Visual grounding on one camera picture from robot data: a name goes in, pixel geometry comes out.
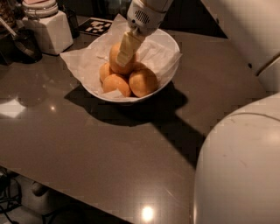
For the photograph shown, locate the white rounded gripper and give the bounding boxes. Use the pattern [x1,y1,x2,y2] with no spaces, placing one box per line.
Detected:
[116,0,168,67]

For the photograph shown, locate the orange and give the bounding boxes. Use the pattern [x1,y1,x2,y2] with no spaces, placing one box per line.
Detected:
[102,73,131,97]
[99,62,113,82]
[109,42,137,75]
[129,69,158,98]

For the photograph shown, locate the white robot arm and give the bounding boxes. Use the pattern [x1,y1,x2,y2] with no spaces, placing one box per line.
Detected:
[192,0,280,224]

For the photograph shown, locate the white ceramic bowl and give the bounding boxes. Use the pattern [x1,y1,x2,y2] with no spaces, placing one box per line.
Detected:
[76,24,181,105]

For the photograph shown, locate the white paper liner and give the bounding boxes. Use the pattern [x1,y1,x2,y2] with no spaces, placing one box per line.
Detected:
[59,15,184,101]

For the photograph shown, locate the black white marker card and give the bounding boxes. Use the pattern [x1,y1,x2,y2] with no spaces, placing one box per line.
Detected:
[78,17,113,36]

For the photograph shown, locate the dark cup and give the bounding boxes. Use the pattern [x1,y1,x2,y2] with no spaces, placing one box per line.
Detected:
[63,9,80,39]

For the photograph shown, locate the white square jar base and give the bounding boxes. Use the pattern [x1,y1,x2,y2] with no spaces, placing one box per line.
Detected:
[23,10,74,55]

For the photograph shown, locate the dark round pot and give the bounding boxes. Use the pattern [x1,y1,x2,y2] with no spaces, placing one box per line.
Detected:
[12,29,42,64]

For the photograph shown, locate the black cables under table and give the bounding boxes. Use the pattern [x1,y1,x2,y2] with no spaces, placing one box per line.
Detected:
[0,167,24,224]

